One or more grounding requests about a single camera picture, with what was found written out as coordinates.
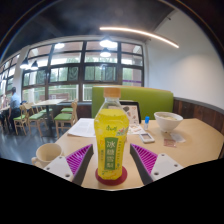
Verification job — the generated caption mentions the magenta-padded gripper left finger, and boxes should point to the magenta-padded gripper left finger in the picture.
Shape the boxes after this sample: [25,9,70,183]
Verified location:
[43,143,95,187]

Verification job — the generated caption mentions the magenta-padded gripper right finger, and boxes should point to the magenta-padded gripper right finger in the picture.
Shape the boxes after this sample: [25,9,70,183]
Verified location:
[129,143,184,186]

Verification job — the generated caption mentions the yellow drink bottle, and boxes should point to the yellow drink bottle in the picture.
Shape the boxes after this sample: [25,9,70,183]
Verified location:
[93,87,130,182]

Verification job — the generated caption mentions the small white flat device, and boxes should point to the small white flat device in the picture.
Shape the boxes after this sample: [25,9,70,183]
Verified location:
[138,132,156,145]

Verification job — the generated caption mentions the white ribbed mug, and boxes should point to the white ribbed mug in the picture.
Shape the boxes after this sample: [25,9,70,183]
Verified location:
[31,142,64,169]

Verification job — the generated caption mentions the white paper sheet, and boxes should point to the white paper sheet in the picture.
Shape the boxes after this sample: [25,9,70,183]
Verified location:
[67,117,98,138]

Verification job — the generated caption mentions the paper napkin with receipt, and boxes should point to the paper napkin with receipt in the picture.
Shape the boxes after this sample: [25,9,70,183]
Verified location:
[162,131,186,148]

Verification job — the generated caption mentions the small blue-capped white bottle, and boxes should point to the small blue-capped white bottle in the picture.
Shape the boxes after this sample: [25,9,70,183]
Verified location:
[143,115,151,132]

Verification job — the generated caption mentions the flat round red coaster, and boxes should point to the flat round red coaster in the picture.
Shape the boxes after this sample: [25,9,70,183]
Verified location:
[94,165,129,187]

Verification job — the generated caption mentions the white bowl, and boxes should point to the white bowl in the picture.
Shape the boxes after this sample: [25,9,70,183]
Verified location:
[153,111,184,134]

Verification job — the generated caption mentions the wooden chairs with green seats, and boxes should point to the wooden chairs with green seats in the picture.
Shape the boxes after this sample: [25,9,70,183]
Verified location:
[0,99,79,138]

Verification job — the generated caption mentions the light wooden dining table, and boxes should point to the light wooden dining table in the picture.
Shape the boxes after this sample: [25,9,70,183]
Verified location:
[31,98,68,134]

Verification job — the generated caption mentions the person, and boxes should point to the person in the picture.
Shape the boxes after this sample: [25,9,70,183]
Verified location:
[7,86,22,131]

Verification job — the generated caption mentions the pendant ceiling lamps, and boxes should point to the pendant ceiling lamps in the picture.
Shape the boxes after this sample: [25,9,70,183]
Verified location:
[19,35,118,72]

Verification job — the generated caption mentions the long linear ceiling light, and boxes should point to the long linear ceiling light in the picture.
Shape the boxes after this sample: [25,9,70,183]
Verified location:
[99,26,180,49]

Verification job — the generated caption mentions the dark-framed window wall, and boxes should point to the dark-framed window wall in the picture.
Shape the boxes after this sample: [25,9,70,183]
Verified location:
[0,39,145,104]

